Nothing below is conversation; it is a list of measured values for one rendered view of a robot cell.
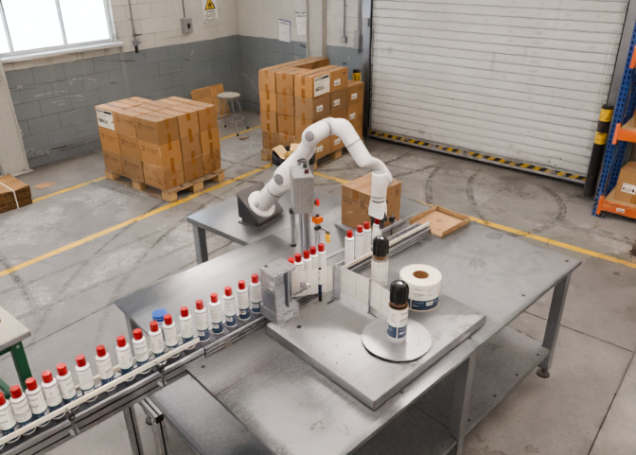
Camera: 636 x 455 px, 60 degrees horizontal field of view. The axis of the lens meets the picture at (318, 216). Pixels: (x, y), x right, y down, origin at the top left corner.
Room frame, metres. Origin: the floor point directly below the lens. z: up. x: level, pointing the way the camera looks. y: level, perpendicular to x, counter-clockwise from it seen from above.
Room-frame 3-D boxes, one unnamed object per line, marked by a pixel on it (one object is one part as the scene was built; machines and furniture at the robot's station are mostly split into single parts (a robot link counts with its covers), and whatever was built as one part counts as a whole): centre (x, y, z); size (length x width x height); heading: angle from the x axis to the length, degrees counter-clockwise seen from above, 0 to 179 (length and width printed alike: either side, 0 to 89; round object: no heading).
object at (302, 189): (2.51, 0.08, 1.38); 0.17 x 0.10 x 0.19; 8
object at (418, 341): (1.97, -0.34, 0.89); 0.31 x 0.31 x 0.01
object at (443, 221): (3.20, -0.79, 0.85); 0.30 x 0.26 x 0.04; 133
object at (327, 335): (2.11, -0.27, 0.86); 0.80 x 0.67 x 0.05; 133
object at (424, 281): (2.27, -0.49, 0.95); 0.20 x 0.20 x 0.14
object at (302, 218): (2.60, 0.07, 1.16); 0.04 x 0.04 x 0.67; 43
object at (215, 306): (2.04, 0.46, 0.98); 0.05 x 0.05 x 0.20
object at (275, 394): (2.54, -0.22, 0.82); 2.10 x 1.50 x 0.02; 133
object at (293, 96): (6.96, 0.04, 0.57); 1.20 x 0.85 x 1.14; 143
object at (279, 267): (2.16, 0.18, 1.14); 0.14 x 0.11 x 0.01; 133
